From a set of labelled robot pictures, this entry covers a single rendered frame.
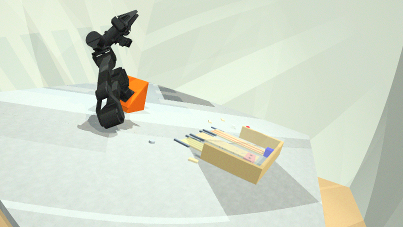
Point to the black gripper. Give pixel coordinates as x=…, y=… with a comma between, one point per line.
x=121, y=25

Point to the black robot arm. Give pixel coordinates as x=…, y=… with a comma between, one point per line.
x=112, y=84

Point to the small yellow flat block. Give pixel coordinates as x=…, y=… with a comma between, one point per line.
x=193, y=160

